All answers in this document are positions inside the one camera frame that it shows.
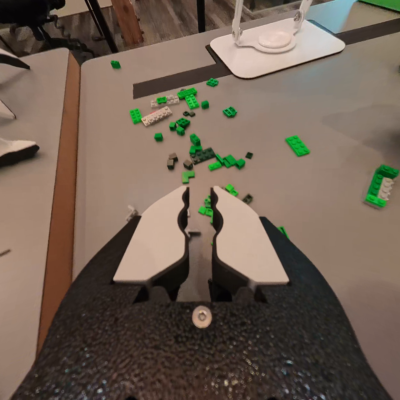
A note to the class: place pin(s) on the black metal table leg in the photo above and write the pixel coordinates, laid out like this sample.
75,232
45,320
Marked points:
101,25
201,15

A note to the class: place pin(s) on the bright green brick plate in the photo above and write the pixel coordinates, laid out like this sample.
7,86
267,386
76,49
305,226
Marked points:
297,146

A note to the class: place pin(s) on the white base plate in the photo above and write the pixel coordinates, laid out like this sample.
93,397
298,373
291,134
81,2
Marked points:
281,62

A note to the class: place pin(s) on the wooden post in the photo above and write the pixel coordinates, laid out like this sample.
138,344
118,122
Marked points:
126,22

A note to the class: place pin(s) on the white black-edged object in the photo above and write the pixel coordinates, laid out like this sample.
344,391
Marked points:
4,109
12,61
15,150

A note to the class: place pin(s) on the small green square brick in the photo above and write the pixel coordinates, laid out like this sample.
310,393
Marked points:
115,64

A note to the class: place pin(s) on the black equipment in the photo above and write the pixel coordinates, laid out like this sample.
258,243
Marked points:
28,9

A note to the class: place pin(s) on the green and grey brick assembly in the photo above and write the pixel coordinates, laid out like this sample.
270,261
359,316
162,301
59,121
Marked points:
375,187

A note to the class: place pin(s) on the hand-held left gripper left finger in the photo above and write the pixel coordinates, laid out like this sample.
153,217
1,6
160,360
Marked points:
156,243

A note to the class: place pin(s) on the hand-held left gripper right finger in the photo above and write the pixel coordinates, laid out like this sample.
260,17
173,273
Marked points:
247,247

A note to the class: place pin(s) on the pile of building bricks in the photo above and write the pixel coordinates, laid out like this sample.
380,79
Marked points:
191,100

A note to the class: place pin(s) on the grey desk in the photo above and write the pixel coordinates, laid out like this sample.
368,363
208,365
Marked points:
312,250

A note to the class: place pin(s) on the grey bracket brick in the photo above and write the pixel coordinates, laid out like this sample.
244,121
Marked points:
132,212

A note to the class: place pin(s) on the grey side table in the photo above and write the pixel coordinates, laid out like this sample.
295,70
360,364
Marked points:
28,203

